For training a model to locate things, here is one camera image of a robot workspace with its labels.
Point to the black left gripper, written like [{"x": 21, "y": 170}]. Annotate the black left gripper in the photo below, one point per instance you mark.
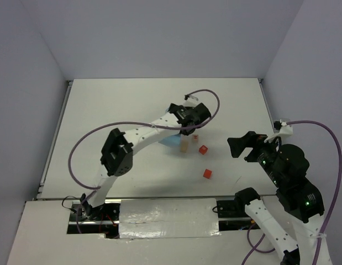
[{"x": 188, "y": 128}]

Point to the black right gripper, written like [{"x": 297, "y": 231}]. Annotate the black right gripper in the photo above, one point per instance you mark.
[{"x": 253, "y": 147}]

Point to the blue plastic bin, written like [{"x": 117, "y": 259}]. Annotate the blue plastic bin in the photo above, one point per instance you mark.
[{"x": 171, "y": 141}]

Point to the red R cube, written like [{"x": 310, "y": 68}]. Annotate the red R cube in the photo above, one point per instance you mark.
[{"x": 203, "y": 149}]

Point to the plain red cube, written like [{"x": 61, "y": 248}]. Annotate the plain red cube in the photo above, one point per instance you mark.
[{"x": 207, "y": 173}]

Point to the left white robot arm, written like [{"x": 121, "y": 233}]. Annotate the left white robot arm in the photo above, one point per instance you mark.
[{"x": 120, "y": 147}]

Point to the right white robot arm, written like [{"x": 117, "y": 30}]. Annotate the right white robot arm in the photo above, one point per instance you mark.
[{"x": 286, "y": 166}]

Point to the natural wood rectangular block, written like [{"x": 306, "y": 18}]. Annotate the natural wood rectangular block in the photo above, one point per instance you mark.
[{"x": 183, "y": 146}]

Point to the natural wood N cube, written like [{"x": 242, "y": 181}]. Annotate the natural wood N cube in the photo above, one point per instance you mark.
[{"x": 195, "y": 138}]

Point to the silver tape sheet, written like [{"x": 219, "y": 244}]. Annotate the silver tape sheet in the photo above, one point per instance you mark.
[{"x": 167, "y": 219}]

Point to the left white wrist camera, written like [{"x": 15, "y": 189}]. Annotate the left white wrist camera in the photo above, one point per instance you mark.
[{"x": 190, "y": 97}]

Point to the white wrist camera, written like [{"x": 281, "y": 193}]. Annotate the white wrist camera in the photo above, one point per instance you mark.
[
  {"x": 190, "y": 97},
  {"x": 282, "y": 130}
]

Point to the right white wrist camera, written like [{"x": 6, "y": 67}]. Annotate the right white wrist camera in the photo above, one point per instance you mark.
[{"x": 282, "y": 130}]

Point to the right aluminium table rail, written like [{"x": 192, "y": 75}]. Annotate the right aluminium table rail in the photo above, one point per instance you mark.
[{"x": 260, "y": 80}]

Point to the aluminium table rail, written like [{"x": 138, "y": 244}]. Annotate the aluminium table rail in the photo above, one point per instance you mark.
[
  {"x": 260, "y": 80},
  {"x": 54, "y": 139}
]

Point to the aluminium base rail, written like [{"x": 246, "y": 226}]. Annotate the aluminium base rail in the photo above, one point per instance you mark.
[{"x": 230, "y": 218}]

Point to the left aluminium table rail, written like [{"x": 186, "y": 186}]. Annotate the left aluminium table rail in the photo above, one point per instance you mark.
[{"x": 54, "y": 139}]

